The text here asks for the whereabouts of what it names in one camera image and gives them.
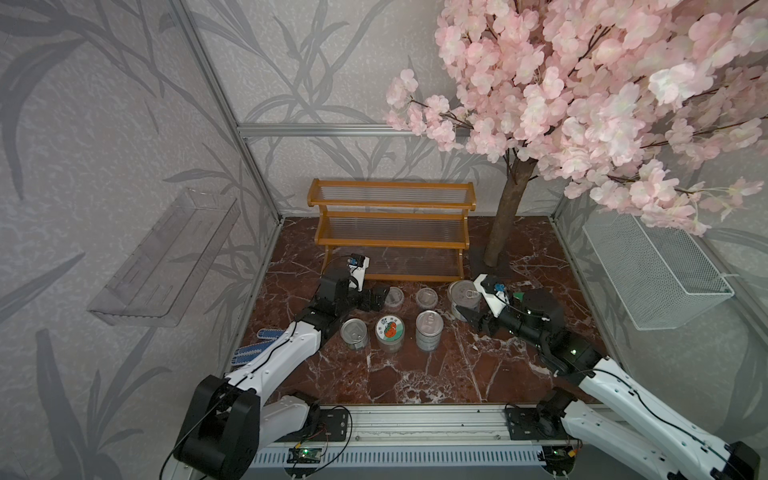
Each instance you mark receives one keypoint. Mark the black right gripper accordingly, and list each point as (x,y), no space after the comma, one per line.
(482,320)

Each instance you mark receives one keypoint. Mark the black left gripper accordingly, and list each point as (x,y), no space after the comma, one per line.
(378,300)

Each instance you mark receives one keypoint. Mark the small clear grey-label seed jar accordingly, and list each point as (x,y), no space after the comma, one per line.
(395,299)

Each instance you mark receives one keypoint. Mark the tall clear tomato-label jar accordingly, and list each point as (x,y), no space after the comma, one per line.
(389,331)

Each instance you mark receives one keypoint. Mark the silver green label tin can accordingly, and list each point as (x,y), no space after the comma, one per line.
(354,333)

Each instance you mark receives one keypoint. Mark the small clear red-label seed jar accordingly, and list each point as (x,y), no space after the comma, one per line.
(427,298)

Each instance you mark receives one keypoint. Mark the green white tin can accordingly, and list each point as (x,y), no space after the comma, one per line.
(429,328)

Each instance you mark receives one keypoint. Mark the purple label tin can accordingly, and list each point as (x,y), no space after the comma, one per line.
(463,293)

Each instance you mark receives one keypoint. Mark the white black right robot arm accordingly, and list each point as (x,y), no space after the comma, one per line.
(653,439)

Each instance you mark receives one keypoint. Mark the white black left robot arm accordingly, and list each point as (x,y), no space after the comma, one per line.
(230,418)

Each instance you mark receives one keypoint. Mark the orange wooden three-tier shelf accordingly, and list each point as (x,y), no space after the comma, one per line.
(411,231)

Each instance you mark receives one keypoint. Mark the blue dotted work glove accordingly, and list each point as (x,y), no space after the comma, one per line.
(265,337)

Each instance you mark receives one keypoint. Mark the right circuit board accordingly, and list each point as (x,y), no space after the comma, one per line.
(559,461)

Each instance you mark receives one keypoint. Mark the left green circuit board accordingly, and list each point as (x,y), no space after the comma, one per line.
(306,455)

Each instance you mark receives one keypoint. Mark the pink cherry blossom tree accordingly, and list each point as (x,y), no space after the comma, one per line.
(616,98)

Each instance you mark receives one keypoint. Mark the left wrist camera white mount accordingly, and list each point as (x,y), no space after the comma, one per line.
(357,265)

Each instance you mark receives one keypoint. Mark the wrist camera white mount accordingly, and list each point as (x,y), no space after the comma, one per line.
(493,291)
(357,265)

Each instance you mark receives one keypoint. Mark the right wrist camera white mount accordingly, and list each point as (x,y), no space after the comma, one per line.
(493,291)

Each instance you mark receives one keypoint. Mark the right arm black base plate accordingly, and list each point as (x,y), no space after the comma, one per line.
(533,424)

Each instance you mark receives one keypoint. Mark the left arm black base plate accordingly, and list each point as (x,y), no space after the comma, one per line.
(322,424)

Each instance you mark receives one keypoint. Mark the aluminium front rail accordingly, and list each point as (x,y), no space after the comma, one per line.
(433,424)

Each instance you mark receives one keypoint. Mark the white wire mesh basket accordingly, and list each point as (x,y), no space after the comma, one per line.
(662,276)

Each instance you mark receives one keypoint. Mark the clear acrylic wall shelf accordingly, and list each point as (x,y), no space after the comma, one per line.
(156,284)

